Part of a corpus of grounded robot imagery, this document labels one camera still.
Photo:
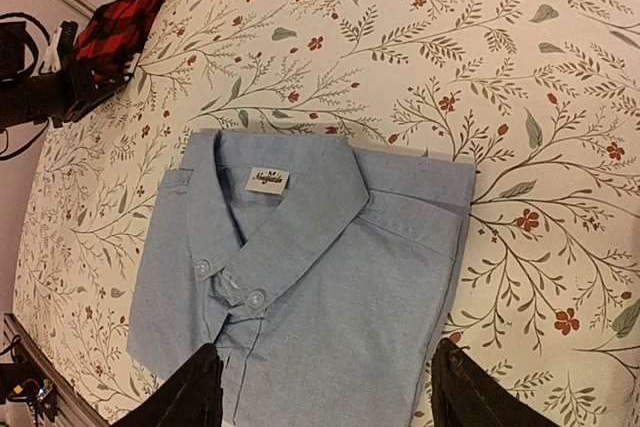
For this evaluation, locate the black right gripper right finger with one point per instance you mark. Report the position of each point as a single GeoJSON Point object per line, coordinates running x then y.
{"type": "Point", "coordinates": [464, 395]}

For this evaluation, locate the light blue long sleeve shirt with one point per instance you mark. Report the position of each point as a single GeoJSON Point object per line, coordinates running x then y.
{"type": "Point", "coordinates": [322, 274]}

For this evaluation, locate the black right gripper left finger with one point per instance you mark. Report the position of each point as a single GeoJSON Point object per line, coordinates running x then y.
{"type": "Point", "coordinates": [191, 397]}

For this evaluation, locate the floral patterned table cloth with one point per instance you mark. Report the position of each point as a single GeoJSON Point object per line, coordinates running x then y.
{"type": "Point", "coordinates": [542, 95]}

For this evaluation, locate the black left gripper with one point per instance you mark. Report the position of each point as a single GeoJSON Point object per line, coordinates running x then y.
{"type": "Point", "coordinates": [80, 87]}

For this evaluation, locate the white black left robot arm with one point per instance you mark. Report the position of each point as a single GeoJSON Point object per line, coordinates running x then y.
{"type": "Point", "coordinates": [50, 99]}

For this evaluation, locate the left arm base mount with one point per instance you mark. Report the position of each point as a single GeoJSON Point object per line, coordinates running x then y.
{"type": "Point", "coordinates": [25, 383]}

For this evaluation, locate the aluminium front rail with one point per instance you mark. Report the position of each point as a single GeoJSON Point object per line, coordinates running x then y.
{"type": "Point", "coordinates": [17, 347]}

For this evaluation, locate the red black plaid shirt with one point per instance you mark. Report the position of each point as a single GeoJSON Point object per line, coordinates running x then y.
{"type": "Point", "coordinates": [116, 32]}

